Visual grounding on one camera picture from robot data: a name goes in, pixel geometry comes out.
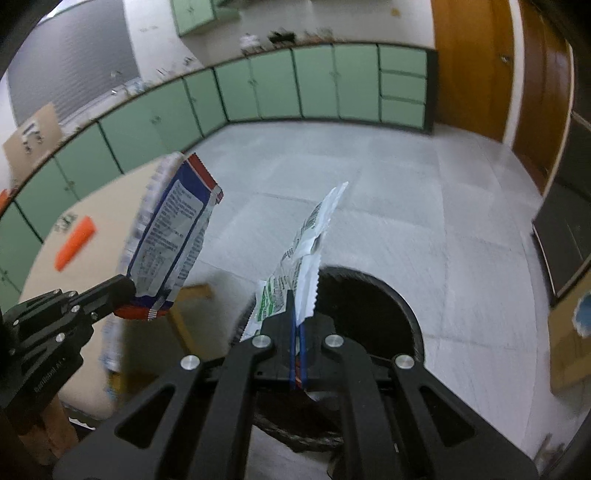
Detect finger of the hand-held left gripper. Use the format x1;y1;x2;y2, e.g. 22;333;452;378
55;287;138;354
8;274;136;325

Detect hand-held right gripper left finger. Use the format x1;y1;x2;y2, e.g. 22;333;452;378
53;290;297;480

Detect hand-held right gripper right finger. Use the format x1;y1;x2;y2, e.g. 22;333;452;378
298;315;540;480

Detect black trash bin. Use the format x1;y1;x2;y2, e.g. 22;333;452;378
252;265;426;455

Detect blue red snack wrapper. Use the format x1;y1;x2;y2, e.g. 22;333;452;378
113;152;225;321

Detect green white wrapper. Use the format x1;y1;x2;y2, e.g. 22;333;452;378
240;181;348;344

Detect cardboard sheet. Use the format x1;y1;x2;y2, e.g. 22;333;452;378
2;102;63;183

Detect grey window blind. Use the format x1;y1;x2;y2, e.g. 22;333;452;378
7;0;139;125

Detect cardboard box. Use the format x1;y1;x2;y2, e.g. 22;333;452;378
549;291;591;395

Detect green lower cabinets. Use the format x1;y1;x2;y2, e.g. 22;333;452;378
0;41;439;301

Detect green cabinets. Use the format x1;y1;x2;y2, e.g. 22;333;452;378
170;0;241;37
0;41;439;301

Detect green upper cabinets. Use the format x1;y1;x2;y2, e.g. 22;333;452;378
170;0;241;37

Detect wooden door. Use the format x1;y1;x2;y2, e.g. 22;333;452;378
510;0;573;195
431;0;515;141

